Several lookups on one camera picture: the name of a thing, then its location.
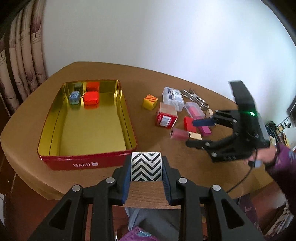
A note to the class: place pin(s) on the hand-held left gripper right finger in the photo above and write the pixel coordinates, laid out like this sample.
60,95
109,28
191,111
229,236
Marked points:
166,185

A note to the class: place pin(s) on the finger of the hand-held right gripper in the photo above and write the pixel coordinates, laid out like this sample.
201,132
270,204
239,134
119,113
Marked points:
196,143
203,122

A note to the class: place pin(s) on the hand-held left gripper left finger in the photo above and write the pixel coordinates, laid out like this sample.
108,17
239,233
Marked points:
124,185

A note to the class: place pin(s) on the pink block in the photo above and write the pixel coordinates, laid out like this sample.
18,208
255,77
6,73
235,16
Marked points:
205,131

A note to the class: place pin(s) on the metal scissors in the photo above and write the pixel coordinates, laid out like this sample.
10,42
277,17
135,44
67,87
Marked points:
196,99

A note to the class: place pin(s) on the black white chevron wooden block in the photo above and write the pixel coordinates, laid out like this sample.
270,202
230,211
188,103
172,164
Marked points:
145,166

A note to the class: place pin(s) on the red cardboard box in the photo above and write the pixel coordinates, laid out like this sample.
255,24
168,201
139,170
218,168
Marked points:
165,115

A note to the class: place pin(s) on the clear plastic box white label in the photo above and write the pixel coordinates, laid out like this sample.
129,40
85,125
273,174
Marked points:
173,97

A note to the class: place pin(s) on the red tin box gold interior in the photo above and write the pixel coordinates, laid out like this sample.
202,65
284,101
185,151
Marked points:
92,163

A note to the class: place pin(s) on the yellow red striped block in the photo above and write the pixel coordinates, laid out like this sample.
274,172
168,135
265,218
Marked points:
150,102

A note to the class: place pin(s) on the person's right hand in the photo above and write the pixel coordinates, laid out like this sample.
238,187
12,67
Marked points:
264,156

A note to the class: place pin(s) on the clear plastic box red contents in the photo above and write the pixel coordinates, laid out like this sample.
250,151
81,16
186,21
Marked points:
194,110

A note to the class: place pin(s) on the person's grey garment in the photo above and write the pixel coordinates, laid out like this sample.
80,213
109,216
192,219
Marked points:
152,220

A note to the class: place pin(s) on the dark screen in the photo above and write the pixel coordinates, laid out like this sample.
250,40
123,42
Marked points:
291,105

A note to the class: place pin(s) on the purple cloth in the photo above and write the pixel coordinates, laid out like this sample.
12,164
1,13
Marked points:
136,235

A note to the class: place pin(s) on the red-orange block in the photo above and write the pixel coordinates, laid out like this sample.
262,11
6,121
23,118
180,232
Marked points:
91,98

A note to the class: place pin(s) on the patterned cloth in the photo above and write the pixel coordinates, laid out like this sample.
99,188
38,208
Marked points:
281,220

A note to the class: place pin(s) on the blue patterned block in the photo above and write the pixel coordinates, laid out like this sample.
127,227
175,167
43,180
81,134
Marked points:
75,97

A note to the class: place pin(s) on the beige patterned curtain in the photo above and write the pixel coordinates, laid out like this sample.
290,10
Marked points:
23,58

